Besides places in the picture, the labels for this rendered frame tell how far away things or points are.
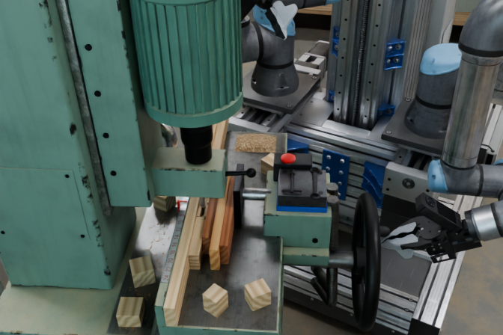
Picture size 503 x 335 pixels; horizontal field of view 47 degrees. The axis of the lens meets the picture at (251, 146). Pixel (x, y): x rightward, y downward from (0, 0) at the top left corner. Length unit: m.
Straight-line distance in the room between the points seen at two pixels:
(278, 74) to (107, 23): 0.91
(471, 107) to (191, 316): 0.70
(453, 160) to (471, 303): 1.09
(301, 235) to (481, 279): 1.36
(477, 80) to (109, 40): 0.73
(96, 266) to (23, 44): 0.48
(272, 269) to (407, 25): 0.90
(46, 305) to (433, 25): 1.42
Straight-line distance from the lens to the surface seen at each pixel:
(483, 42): 1.21
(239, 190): 1.15
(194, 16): 0.87
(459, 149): 1.32
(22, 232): 1.19
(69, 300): 1.27
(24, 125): 1.02
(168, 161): 1.11
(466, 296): 2.37
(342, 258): 1.26
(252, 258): 1.14
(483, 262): 2.51
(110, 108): 1.00
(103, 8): 0.91
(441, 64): 1.56
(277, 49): 1.72
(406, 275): 2.09
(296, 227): 1.17
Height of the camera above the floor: 1.74
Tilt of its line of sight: 36 degrees down
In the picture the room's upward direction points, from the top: 1 degrees counter-clockwise
